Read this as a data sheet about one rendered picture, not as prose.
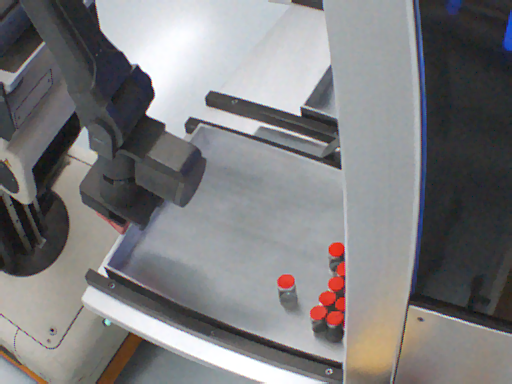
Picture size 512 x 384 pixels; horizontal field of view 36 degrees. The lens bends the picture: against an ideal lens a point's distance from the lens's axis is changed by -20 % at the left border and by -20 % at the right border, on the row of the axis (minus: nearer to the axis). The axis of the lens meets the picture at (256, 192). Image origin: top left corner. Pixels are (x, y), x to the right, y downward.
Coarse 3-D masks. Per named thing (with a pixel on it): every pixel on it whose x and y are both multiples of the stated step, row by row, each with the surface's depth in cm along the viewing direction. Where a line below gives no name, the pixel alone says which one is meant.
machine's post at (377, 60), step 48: (336, 0) 52; (384, 0) 49; (336, 48) 56; (384, 48) 53; (336, 96) 59; (384, 96) 57; (384, 144) 60; (384, 192) 64; (384, 240) 69; (384, 288) 74; (384, 336) 80
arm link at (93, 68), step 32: (32, 0) 82; (64, 0) 83; (64, 32) 85; (96, 32) 88; (64, 64) 89; (96, 64) 89; (128, 64) 93; (96, 96) 90; (128, 96) 94; (128, 128) 94
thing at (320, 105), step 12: (324, 72) 133; (324, 84) 134; (312, 96) 131; (324, 96) 135; (300, 108) 130; (312, 108) 129; (324, 108) 133; (336, 108) 133; (324, 120) 129; (336, 120) 128
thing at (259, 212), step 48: (240, 144) 128; (240, 192) 125; (288, 192) 125; (336, 192) 124; (144, 240) 122; (192, 240) 121; (240, 240) 121; (288, 240) 120; (336, 240) 119; (144, 288) 114; (192, 288) 117; (240, 288) 116; (240, 336) 110; (288, 336) 111
